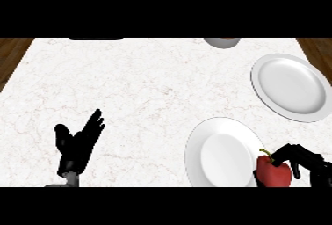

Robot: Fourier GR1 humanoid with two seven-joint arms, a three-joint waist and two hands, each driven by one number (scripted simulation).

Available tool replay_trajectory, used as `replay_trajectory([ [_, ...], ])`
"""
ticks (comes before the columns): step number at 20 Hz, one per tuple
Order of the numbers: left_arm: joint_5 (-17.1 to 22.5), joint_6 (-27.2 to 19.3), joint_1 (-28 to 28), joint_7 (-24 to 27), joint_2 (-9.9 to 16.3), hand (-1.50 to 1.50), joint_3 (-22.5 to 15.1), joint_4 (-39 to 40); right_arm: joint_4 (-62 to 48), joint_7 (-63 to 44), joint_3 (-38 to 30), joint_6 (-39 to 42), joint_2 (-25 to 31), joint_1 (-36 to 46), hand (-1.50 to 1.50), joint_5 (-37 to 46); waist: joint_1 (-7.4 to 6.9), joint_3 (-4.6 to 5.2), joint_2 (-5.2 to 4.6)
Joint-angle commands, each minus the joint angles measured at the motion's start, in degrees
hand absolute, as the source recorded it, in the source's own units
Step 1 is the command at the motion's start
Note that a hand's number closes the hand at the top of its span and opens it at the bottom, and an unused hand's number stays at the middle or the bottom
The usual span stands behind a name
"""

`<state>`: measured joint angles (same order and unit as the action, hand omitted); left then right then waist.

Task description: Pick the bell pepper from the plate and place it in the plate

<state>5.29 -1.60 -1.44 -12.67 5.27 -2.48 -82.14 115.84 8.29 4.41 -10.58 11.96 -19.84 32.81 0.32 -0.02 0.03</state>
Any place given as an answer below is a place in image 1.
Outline black flat object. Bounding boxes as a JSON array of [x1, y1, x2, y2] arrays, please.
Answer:
[[67, 37, 125, 41]]

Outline red bell pepper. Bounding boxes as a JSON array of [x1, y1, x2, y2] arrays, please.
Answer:
[[252, 149, 293, 188]]

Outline white plate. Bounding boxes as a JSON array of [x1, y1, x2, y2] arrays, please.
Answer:
[[184, 116, 271, 188], [249, 53, 332, 123]]

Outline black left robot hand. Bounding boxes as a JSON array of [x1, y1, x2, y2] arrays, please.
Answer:
[[52, 108, 106, 178]]

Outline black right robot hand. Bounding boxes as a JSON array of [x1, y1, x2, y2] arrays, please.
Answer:
[[271, 142, 332, 188]]

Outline grey bowl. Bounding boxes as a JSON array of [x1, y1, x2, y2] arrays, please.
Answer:
[[201, 37, 240, 50]]

